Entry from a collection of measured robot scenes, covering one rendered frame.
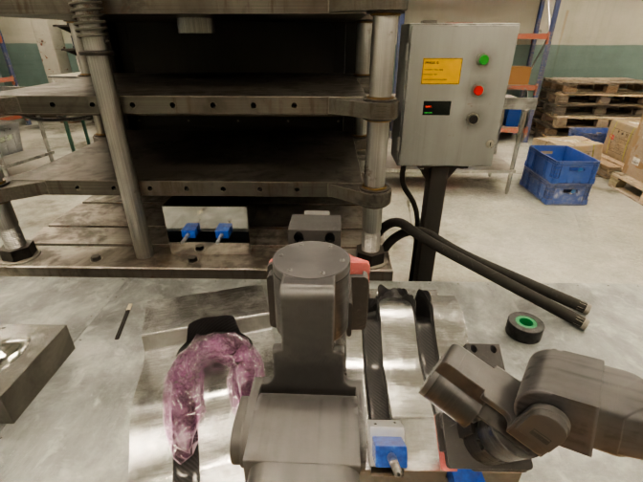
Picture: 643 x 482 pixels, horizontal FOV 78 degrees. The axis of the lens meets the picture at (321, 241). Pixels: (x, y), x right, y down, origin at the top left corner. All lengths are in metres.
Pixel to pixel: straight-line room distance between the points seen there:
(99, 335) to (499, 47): 1.28
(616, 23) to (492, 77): 6.52
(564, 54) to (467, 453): 7.20
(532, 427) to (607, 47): 7.48
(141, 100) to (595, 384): 1.19
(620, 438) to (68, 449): 0.80
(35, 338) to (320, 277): 0.86
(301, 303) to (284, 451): 0.09
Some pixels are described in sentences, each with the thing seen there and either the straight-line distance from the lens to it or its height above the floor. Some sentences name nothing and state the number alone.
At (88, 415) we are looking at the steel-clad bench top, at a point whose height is 0.80.
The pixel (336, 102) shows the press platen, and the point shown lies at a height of 1.28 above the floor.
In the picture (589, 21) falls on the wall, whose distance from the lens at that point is 7.64.
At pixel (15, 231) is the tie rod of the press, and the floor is 0.88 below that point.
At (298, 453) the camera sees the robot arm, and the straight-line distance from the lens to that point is 0.26.
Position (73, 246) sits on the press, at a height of 0.79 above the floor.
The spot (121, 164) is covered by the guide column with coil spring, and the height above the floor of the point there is 1.10.
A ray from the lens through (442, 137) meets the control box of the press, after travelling 1.30.
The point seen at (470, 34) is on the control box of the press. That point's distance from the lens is 1.28.
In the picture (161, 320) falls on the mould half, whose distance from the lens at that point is 0.91.
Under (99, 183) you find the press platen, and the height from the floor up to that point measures 1.03.
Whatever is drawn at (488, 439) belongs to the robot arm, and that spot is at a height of 1.06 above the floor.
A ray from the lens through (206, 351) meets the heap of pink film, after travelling 0.82.
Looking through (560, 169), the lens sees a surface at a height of 0.35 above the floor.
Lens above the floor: 1.44
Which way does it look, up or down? 28 degrees down
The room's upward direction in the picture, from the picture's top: straight up
